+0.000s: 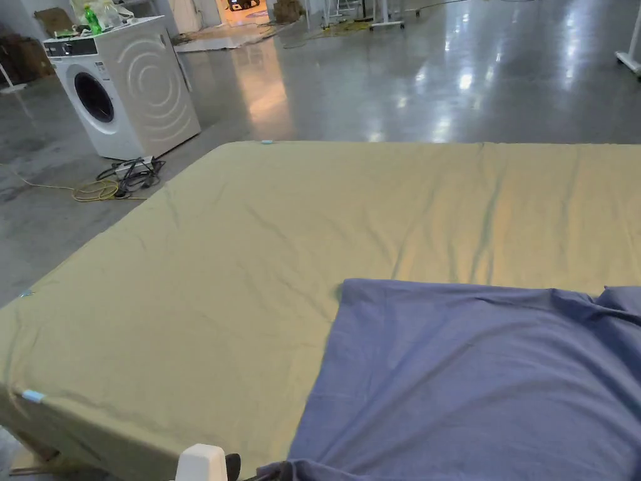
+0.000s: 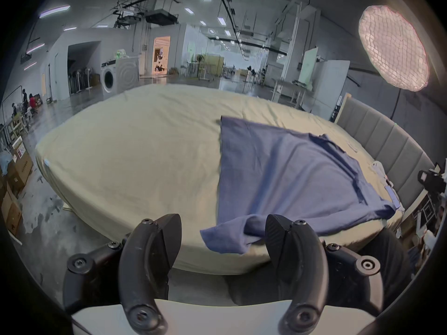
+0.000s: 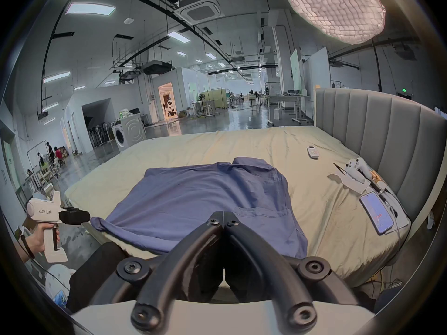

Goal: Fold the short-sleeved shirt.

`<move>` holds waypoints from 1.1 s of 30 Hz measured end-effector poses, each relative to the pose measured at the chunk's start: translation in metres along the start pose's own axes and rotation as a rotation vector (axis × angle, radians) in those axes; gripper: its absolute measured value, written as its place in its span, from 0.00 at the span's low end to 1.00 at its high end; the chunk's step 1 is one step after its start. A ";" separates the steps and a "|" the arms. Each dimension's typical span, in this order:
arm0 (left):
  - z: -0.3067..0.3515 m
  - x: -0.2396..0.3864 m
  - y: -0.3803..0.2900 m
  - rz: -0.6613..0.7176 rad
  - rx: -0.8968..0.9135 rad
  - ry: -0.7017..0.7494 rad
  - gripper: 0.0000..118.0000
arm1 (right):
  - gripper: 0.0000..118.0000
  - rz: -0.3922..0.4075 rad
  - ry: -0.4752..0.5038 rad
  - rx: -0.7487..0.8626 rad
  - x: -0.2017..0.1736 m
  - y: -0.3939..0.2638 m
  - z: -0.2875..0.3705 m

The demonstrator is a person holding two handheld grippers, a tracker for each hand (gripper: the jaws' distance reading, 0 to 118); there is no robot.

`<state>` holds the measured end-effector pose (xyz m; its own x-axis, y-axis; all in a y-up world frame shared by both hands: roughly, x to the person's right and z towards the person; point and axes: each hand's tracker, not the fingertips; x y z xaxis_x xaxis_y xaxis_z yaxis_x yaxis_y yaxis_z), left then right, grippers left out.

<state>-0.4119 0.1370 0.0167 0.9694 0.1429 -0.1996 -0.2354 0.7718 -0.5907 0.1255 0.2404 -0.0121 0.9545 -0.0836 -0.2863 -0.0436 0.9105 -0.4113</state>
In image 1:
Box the bed with pale green sheet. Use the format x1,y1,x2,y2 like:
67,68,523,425
0,140,641,481

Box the white power strip with cables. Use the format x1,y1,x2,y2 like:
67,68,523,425
96,155,166,194

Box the dark blue shirt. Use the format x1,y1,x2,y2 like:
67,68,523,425
257,278,641,481

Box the white rolling stand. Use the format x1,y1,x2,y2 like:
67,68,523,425
615,29,641,77
369,0,423,31

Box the white washing machine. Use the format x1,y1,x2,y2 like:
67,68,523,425
43,0,202,161

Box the yellow cable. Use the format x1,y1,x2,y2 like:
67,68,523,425
0,162,147,203

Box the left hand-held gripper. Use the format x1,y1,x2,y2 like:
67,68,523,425
175,443,296,481

